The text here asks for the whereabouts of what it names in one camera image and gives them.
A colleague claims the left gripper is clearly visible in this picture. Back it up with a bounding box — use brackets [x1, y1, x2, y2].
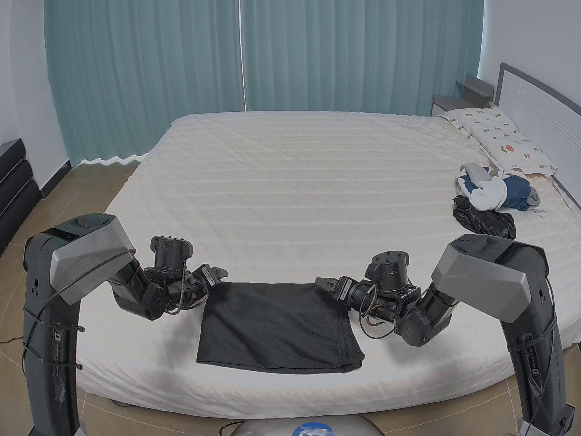
[187, 264, 230, 299]

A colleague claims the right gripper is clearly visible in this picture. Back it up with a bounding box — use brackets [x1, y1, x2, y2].
[314, 277, 365, 311]

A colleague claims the black T-shirt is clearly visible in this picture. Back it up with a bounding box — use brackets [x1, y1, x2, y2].
[196, 281, 366, 375]

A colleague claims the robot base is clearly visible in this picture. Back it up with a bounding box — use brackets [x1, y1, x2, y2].
[238, 418, 377, 436]

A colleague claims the bed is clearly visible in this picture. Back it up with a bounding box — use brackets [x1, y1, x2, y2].
[75, 62, 581, 419]

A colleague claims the pile of clothes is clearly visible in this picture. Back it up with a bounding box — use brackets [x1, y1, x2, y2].
[454, 163, 545, 212]

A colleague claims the black satin garment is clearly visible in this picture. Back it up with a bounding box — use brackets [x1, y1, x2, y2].
[452, 196, 517, 239]

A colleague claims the black chest of drawers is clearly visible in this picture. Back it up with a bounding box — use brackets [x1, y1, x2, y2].
[0, 138, 41, 255]

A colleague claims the white printed pillow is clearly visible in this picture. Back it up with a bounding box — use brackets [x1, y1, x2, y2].
[438, 106, 558, 176]

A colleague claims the grey bedside table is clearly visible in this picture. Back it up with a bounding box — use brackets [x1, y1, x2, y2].
[431, 73, 494, 117]

